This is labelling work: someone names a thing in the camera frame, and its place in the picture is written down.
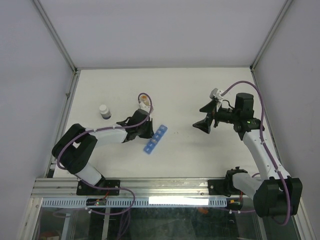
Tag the aluminium mounting rail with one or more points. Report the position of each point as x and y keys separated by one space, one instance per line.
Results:
x=141 y=187

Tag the aluminium frame post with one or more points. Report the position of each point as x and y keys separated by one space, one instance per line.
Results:
x=54 y=34
x=272 y=31

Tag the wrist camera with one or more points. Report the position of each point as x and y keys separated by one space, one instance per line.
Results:
x=151 y=110
x=216 y=94

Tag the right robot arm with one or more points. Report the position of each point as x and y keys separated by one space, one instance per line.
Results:
x=274 y=193

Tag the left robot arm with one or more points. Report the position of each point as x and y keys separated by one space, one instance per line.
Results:
x=74 y=149

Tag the left aluminium frame post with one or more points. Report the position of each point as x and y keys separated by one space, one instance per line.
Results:
x=54 y=34

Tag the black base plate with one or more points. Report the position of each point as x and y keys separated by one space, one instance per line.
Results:
x=104 y=186
x=222 y=187

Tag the grey slotted cable duct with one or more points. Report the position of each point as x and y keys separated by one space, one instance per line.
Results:
x=139 y=202

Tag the blue weekly pill organizer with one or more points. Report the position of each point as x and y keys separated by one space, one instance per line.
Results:
x=155 y=139

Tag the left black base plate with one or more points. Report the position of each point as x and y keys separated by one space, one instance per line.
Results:
x=104 y=186

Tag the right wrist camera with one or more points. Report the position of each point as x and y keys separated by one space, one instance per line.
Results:
x=216 y=94

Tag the white capped pill bottle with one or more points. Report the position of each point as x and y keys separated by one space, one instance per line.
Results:
x=104 y=112

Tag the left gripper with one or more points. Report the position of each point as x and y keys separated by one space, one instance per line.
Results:
x=150 y=133

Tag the clear bottle orange pills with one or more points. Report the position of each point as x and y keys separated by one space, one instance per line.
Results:
x=144 y=102

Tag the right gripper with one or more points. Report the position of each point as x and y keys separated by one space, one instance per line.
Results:
x=204 y=124

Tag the right aluminium frame post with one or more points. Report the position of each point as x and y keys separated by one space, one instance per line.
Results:
x=272 y=31

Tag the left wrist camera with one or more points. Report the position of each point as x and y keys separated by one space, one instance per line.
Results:
x=151 y=110

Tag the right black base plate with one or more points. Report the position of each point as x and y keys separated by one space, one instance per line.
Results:
x=222 y=187

